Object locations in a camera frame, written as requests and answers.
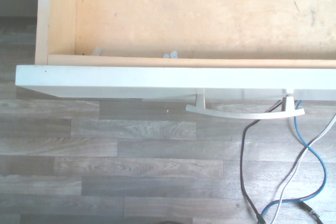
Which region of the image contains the white drawer with wooden interior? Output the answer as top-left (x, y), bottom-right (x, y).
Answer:
top-left (15, 0), bottom-right (336, 102)

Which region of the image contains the white curved drawer handle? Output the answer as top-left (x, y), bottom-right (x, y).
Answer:
top-left (185, 93), bottom-right (306, 120)

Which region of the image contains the thin black floor cable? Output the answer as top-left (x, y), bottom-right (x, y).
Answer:
top-left (241, 98), bottom-right (290, 224)

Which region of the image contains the white floor cable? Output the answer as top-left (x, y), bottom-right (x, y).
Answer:
top-left (270, 113), bottom-right (336, 224)

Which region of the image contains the blue floor cable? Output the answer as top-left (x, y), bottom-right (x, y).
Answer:
top-left (259, 99), bottom-right (328, 217)

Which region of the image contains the thick black cable with connector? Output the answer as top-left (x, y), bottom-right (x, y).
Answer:
top-left (298, 200), bottom-right (327, 224)

